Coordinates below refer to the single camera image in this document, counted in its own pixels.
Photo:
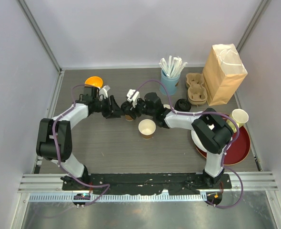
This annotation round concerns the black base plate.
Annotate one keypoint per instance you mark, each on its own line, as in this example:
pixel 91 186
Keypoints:
pixel 147 183

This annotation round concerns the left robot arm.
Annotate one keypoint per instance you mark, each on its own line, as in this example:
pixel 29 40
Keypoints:
pixel 54 142

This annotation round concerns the orange bowl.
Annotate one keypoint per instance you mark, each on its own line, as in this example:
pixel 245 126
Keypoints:
pixel 94 81

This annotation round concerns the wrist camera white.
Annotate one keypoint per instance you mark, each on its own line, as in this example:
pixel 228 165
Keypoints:
pixel 103 92
pixel 133 96

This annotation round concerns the brown paper cup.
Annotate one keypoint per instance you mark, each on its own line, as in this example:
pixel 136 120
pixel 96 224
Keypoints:
pixel 128 118
pixel 147 128

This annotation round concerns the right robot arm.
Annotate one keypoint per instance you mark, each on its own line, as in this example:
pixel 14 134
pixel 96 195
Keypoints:
pixel 209 130

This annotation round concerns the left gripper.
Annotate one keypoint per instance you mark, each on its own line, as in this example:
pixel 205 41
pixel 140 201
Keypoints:
pixel 113 111

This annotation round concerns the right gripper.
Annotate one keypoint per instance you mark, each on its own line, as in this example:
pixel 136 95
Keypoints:
pixel 135 109

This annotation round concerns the aluminium front rail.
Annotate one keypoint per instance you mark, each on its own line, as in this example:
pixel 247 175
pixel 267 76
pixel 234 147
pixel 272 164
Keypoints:
pixel 48 188

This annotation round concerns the yellow-green mug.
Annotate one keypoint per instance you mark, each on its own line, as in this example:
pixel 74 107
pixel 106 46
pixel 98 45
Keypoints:
pixel 240 117

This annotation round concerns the cardboard cup carrier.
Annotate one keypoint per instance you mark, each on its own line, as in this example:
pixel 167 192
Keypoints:
pixel 196 93

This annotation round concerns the black lid stack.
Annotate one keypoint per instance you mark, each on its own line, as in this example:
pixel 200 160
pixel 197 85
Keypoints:
pixel 182 105

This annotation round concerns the black coffee cup lid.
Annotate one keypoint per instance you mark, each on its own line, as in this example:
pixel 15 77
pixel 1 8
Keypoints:
pixel 126 107

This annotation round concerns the stack of paper cups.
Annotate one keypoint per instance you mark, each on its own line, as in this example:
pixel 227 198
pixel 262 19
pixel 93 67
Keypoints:
pixel 167 106

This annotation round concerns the white paper plate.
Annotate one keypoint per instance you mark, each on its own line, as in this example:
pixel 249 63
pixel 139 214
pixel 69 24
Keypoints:
pixel 197 141

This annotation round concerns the blue straw holder cup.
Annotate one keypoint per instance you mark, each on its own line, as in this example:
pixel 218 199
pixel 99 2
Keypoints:
pixel 169 83

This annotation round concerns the white wrapped straws bundle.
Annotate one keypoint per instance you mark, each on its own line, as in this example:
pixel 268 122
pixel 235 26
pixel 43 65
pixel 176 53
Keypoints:
pixel 172 67

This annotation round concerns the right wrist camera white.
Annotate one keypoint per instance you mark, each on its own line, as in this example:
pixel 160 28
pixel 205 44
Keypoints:
pixel 133 96

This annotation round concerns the brown paper bag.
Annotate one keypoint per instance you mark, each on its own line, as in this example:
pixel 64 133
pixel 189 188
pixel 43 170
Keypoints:
pixel 223 73

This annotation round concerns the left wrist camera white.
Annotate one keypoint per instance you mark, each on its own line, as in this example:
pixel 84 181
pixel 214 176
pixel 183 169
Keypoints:
pixel 103 92

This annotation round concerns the red round tray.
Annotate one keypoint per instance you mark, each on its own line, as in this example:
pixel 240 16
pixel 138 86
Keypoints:
pixel 239 150

